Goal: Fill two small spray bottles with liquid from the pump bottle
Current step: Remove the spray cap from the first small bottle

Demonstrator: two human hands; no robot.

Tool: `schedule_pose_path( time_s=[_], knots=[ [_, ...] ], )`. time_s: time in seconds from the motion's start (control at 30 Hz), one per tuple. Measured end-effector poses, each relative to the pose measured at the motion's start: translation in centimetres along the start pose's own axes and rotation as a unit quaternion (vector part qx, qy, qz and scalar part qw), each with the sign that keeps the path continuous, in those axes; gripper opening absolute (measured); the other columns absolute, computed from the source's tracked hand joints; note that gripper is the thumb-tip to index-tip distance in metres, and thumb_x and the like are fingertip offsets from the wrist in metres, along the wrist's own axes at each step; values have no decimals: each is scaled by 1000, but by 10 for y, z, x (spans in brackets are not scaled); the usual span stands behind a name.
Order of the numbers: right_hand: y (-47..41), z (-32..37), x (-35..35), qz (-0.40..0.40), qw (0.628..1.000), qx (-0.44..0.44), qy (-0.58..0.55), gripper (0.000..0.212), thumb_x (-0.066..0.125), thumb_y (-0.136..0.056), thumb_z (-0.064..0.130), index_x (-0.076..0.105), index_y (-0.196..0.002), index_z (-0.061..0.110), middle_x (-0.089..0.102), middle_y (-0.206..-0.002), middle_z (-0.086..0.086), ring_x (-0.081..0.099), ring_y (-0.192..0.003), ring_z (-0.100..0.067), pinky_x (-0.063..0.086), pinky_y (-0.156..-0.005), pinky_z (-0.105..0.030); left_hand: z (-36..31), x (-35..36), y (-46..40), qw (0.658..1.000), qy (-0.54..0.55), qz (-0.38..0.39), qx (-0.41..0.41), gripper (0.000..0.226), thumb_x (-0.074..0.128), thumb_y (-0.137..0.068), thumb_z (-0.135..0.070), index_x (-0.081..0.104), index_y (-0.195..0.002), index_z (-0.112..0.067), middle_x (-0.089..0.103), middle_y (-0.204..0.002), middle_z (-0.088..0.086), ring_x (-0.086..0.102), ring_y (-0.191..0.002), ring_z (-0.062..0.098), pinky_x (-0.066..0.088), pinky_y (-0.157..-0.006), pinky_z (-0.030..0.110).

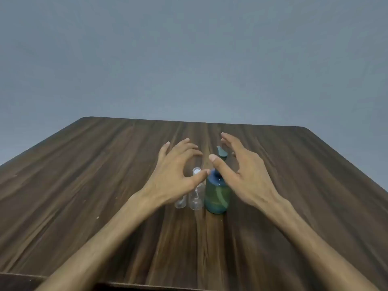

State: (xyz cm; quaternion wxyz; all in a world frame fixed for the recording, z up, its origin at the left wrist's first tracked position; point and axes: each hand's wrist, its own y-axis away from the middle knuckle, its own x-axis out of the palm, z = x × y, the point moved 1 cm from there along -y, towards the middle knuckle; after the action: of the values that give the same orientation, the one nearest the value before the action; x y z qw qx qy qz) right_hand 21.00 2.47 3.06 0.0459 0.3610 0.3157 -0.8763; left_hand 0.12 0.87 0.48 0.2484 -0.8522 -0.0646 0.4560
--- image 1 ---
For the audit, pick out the person's left forearm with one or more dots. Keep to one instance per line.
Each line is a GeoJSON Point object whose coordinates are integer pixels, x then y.
{"type": "Point", "coordinates": [100, 245]}

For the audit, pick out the blue-capped small spray bottle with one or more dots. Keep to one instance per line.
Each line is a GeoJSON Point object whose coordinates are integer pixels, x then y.
{"type": "Point", "coordinates": [181, 204]}

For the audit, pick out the person's right hand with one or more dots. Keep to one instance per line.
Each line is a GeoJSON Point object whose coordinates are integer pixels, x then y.
{"type": "Point", "coordinates": [251, 178]}

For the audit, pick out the clear small bottle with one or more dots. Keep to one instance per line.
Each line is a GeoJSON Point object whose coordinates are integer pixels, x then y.
{"type": "Point", "coordinates": [195, 203]}

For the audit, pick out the person's left hand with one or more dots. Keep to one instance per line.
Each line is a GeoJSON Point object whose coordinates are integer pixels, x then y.
{"type": "Point", "coordinates": [169, 175]}

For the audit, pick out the person's right forearm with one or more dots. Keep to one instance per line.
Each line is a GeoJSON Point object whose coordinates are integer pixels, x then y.
{"type": "Point", "coordinates": [318, 248]}

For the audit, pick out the blue green pump bottle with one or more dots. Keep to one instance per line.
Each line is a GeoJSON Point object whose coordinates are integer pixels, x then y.
{"type": "Point", "coordinates": [216, 198]}

